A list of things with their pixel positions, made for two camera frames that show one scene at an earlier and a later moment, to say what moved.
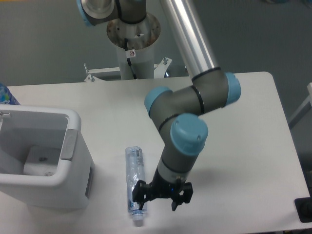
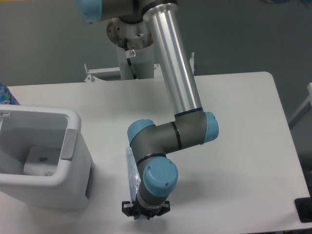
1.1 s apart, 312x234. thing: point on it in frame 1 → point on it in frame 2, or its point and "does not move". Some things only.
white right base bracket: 161,68 does not move
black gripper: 160,187 → 128,208
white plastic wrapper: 41,161 does not move
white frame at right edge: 305,109 does not move
